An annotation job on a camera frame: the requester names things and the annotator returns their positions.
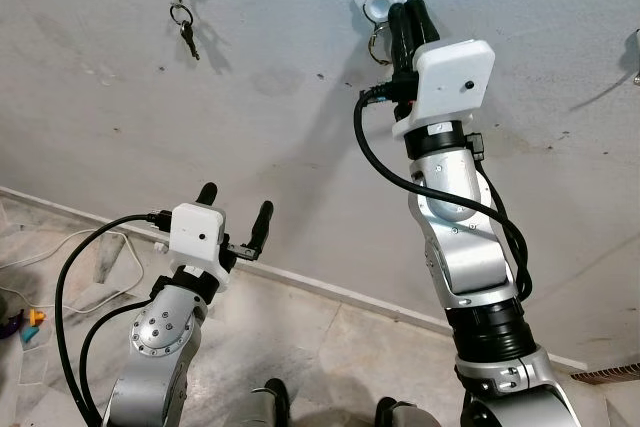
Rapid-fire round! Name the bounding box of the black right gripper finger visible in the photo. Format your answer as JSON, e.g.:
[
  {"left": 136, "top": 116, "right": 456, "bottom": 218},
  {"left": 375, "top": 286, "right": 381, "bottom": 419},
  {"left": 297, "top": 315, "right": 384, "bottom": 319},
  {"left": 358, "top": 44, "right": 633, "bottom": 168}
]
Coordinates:
[
  {"left": 387, "top": 3, "right": 414, "bottom": 60},
  {"left": 406, "top": 0, "right": 442, "bottom": 50}
]

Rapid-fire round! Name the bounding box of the small colourful toy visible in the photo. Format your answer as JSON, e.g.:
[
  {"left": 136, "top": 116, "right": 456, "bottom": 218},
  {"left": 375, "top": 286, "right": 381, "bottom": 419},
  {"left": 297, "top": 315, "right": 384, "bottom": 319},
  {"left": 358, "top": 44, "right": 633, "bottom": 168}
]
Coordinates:
[{"left": 0, "top": 306, "right": 47, "bottom": 345}]

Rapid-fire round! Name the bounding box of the robot right leg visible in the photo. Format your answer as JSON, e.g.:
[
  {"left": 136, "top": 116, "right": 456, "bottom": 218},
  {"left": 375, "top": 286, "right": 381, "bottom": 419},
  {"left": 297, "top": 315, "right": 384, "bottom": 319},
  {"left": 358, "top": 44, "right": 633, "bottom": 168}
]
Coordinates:
[{"left": 374, "top": 396, "right": 442, "bottom": 427}]

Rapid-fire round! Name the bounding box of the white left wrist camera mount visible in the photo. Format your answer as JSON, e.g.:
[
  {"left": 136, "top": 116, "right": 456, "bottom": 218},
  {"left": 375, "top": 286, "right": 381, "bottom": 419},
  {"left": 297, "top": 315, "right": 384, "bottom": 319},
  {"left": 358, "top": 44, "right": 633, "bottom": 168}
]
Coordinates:
[{"left": 167, "top": 202, "right": 227, "bottom": 280}]

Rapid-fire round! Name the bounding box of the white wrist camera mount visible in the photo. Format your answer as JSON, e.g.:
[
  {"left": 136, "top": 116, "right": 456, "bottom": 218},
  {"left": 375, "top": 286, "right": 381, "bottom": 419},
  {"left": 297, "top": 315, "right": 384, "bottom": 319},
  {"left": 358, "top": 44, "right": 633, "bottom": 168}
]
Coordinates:
[
  {"left": 391, "top": 39, "right": 497, "bottom": 141},
  {"left": 167, "top": 202, "right": 227, "bottom": 280}
]

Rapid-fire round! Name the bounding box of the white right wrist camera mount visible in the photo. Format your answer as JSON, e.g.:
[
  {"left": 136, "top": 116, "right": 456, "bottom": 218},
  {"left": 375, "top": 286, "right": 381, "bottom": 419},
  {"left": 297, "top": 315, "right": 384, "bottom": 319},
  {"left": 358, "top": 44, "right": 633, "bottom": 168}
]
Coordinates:
[{"left": 391, "top": 39, "right": 497, "bottom": 141}]

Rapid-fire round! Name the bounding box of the white floor cable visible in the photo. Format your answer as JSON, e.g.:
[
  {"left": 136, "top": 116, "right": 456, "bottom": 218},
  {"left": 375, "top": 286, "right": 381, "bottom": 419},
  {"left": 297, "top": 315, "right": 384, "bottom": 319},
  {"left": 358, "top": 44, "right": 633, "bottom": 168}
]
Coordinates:
[{"left": 0, "top": 226, "right": 148, "bottom": 315}]

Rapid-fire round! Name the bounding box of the dark key on ring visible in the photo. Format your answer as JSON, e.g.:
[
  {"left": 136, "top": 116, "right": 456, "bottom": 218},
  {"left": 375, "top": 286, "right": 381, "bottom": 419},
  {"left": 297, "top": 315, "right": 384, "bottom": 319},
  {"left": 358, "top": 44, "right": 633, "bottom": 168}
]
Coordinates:
[{"left": 167, "top": 1, "right": 202, "bottom": 62}]

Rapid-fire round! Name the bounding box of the long black left arm cable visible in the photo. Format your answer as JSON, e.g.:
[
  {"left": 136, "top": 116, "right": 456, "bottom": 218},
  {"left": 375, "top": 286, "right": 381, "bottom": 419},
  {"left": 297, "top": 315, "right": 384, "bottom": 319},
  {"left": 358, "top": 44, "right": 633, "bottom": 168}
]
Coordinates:
[{"left": 54, "top": 209, "right": 174, "bottom": 427}]

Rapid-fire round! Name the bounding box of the short black left arm cable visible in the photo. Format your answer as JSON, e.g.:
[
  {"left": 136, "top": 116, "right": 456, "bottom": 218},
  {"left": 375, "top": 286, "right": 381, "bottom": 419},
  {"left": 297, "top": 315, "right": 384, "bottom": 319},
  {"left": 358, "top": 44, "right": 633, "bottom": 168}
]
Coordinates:
[{"left": 77, "top": 298, "right": 153, "bottom": 420}]

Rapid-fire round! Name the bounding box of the red brick wall edge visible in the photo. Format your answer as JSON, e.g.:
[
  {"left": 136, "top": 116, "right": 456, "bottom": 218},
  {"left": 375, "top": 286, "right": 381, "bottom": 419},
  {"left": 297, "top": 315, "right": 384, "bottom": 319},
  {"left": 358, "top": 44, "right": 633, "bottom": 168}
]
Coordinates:
[{"left": 569, "top": 363, "right": 640, "bottom": 385}]

